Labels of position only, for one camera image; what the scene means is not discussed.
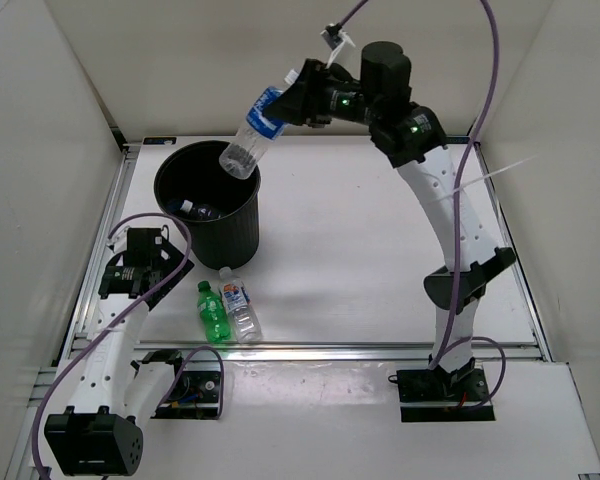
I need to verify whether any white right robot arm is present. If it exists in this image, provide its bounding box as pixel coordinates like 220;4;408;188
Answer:
263;41;516;400

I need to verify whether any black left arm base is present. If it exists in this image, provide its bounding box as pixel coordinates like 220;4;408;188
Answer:
132;349;224;420

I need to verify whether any green soda bottle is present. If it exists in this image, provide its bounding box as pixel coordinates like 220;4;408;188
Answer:
197;280;232;344

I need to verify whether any clear water bottle orange label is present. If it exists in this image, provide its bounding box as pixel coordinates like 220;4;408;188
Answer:
219;267;262;344

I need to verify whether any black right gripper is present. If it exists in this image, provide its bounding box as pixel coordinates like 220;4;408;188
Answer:
263;60;382;130

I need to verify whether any aluminium table frame rail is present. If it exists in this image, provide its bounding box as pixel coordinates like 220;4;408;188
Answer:
9;139;600;480

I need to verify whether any black ribbed plastic bin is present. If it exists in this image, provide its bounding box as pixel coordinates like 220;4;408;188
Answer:
153;140;261;270

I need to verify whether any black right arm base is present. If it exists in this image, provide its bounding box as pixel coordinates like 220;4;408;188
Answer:
388;369;496;423

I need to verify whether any clear bottle blue label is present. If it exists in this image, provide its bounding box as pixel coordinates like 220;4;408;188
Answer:
219;69;298;180

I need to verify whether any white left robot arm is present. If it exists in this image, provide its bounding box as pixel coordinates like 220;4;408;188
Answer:
44;228;193;476

